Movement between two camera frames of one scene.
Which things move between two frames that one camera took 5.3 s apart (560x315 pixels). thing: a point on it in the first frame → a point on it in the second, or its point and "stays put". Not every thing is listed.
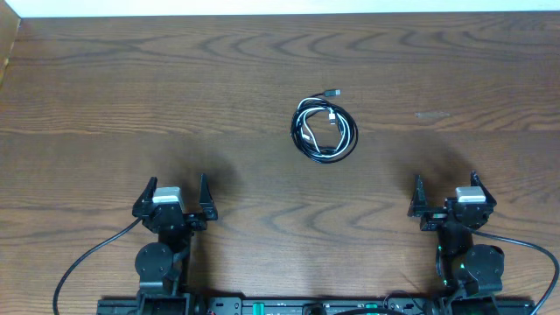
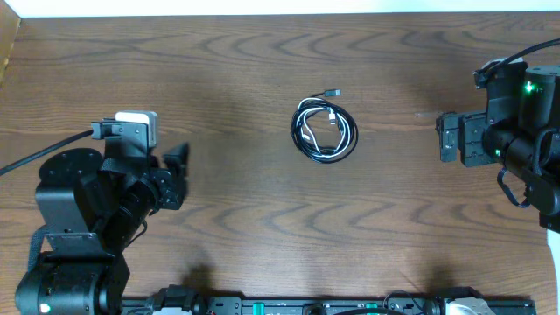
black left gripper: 208,209 → 177,171
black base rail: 318,306 stays put
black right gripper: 435,217 → 472,126
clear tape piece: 431,115 stays put
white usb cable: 344,132 stays put
